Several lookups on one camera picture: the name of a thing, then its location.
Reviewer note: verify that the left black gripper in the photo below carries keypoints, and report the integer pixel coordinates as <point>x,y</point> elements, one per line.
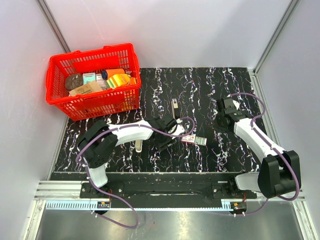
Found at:
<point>159,146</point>

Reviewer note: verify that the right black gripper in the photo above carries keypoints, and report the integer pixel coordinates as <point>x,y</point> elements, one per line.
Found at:
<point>225,129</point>

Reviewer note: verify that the beige stapler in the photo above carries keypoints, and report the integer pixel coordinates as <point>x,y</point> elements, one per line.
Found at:
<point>175,108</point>
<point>138,146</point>

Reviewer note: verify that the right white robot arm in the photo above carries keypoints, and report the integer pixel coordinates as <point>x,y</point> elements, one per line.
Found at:
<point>279,174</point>

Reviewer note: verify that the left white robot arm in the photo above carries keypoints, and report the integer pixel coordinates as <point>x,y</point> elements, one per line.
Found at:
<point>101,139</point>

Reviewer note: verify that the white red staple box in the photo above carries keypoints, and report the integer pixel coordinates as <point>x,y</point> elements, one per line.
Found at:
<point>194,140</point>

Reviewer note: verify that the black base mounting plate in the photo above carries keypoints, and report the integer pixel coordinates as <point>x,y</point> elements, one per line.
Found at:
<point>176,190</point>

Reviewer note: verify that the red plastic shopping basket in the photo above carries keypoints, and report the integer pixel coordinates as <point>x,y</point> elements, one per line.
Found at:
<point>112,101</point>

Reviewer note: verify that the yellow green juice carton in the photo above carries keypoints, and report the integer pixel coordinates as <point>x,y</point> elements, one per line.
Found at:
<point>118,80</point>

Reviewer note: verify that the pink white small packet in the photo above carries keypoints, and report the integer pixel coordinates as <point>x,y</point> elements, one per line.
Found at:
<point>101,82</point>

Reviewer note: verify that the orange cylindrical bottle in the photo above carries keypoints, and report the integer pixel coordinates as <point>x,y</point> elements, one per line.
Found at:
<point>107,73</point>

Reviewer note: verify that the brown cardboard box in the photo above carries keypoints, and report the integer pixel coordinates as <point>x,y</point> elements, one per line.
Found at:
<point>88,88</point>

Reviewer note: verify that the teal white small box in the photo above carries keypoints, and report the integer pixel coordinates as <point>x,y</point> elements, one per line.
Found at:
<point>88,77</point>

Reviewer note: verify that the brown round bread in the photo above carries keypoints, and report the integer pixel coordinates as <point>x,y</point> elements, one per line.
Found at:
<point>73,81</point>

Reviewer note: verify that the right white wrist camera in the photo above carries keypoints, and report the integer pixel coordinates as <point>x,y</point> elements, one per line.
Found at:
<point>232,104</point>

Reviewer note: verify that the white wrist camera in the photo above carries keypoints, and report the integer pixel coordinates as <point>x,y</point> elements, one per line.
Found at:
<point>232,104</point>
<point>178,129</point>

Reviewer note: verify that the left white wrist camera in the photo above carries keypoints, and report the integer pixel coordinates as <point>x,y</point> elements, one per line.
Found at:
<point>178,129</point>

